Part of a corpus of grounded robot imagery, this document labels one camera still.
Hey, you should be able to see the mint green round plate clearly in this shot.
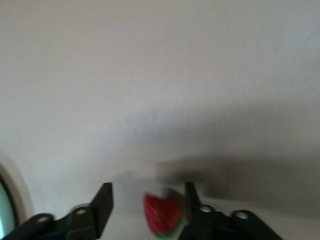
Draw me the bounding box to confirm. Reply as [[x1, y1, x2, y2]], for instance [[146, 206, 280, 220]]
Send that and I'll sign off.
[[0, 161, 18, 237]]

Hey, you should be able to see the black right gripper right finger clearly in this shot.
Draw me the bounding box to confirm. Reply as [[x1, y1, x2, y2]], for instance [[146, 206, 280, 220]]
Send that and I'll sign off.
[[178, 181, 286, 240]]

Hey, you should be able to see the red strawberry green calyx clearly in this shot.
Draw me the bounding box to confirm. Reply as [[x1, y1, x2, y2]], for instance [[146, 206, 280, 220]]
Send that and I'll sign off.
[[142, 192, 189, 240]]

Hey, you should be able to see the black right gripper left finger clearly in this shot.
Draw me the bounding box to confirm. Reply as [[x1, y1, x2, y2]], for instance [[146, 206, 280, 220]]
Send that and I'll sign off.
[[2, 182, 114, 240]]

